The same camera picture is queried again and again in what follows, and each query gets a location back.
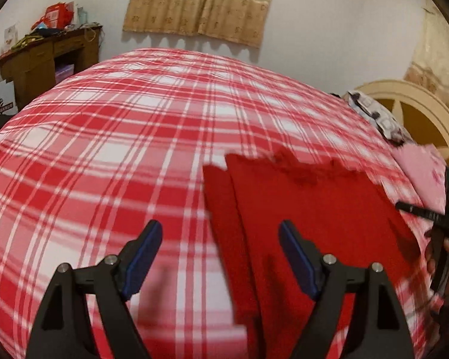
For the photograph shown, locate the red knitted garment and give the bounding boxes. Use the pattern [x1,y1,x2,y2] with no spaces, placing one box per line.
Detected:
[203,148,423,358]

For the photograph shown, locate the pink floral pillow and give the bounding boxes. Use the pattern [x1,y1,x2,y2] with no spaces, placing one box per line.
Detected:
[391,143,446,213]

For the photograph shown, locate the cream wooden headboard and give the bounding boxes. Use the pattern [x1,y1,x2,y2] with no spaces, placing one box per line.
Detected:
[356,80,449,165]

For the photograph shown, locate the grey patterned pillow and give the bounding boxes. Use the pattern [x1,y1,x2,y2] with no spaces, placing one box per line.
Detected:
[346,90,414,147]

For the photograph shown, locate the red white plaid bedsheet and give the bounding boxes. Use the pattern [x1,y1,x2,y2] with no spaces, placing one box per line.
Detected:
[0,49,420,358]

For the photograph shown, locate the white paper shopping bag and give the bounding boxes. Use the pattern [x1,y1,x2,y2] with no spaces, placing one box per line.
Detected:
[0,73,18,116]

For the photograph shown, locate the purple box in desk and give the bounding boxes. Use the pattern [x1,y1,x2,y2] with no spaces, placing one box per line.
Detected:
[55,64,74,84]

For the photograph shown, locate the dark wooden desk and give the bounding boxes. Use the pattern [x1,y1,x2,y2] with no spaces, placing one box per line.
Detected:
[0,24,102,109]

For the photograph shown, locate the yellow green cloth on desk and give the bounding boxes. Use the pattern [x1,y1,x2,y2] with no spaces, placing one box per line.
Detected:
[11,33,44,51]

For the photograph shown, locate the white card on desk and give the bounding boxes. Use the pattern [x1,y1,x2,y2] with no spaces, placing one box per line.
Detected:
[1,25,18,54]

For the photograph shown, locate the beige patterned window curtain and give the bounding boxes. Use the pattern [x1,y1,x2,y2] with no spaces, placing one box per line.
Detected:
[122,0,271,49]

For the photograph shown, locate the red gift box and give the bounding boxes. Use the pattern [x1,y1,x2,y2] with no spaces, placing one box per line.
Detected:
[31,2,74,31]

